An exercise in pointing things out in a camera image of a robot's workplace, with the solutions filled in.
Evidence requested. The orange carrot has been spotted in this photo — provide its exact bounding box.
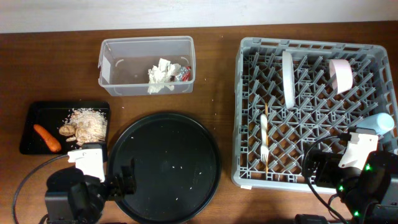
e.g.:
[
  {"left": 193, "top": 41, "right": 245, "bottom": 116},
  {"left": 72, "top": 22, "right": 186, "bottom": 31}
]
[{"left": 34, "top": 124, "right": 62, "bottom": 152}]

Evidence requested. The brown ginger piece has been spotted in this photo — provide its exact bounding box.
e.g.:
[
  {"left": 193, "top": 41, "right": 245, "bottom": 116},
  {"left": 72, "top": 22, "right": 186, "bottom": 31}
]
[{"left": 58, "top": 124, "right": 76, "bottom": 136}]

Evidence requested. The light blue cup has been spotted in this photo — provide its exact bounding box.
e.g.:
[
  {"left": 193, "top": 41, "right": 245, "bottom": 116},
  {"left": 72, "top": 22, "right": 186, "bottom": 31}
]
[{"left": 356, "top": 113, "right": 395, "bottom": 135}]

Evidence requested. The white plastic fork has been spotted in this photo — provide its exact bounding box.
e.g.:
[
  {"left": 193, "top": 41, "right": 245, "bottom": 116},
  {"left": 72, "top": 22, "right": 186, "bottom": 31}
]
[{"left": 260, "top": 114, "right": 267, "bottom": 163}]

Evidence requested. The pink bowl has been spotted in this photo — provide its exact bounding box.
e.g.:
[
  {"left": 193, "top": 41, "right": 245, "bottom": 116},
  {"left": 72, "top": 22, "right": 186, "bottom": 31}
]
[{"left": 329, "top": 59, "right": 353, "bottom": 94}]

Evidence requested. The wooden chopstick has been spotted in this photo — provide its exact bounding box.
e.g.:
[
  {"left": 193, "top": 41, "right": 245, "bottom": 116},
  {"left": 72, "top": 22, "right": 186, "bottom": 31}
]
[{"left": 265, "top": 103, "right": 269, "bottom": 175}]

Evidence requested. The grey plate with food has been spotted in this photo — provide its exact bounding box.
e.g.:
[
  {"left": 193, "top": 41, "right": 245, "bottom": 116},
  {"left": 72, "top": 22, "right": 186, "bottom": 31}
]
[{"left": 282, "top": 51, "right": 295, "bottom": 109}]

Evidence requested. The white tissue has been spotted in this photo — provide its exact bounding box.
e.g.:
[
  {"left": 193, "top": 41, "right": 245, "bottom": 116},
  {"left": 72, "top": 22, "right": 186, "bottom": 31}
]
[{"left": 147, "top": 58, "right": 182, "bottom": 95}]

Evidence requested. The red foil wrapper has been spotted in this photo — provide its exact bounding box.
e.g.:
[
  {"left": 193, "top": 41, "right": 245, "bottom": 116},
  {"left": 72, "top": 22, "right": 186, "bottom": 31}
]
[{"left": 174, "top": 66, "right": 191, "bottom": 82}]

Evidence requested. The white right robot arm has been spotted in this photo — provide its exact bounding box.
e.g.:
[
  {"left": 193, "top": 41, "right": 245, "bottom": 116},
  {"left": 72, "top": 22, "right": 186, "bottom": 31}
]
[{"left": 302, "top": 128, "right": 397, "bottom": 223}]

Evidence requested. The grey plastic dishwasher rack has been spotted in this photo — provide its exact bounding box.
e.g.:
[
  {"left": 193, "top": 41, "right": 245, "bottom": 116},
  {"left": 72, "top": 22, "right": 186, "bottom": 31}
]
[{"left": 231, "top": 37, "right": 397, "bottom": 192}]

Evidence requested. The pile of rice and shells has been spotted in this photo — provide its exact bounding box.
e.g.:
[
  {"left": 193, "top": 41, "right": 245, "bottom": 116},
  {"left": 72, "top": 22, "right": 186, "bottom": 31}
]
[{"left": 63, "top": 108, "right": 108, "bottom": 146}]

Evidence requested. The black rectangular tray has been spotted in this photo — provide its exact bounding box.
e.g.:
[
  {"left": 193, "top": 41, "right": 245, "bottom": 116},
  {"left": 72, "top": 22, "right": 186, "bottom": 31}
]
[{"left": 19, "top": 101, "right": 111, "bottom": 155}]

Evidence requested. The round black tray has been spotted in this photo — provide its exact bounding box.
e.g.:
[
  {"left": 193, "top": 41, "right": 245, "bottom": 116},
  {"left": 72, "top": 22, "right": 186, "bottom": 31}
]
[{"left": 107, "top": 113, "right": 221, "bottom": 223}]

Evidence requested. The clear plastic bin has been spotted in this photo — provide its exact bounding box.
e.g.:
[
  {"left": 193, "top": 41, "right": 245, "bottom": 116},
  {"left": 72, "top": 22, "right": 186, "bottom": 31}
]
[{"left": 98, "top": 36, "right": 196, "bottom": 96}]

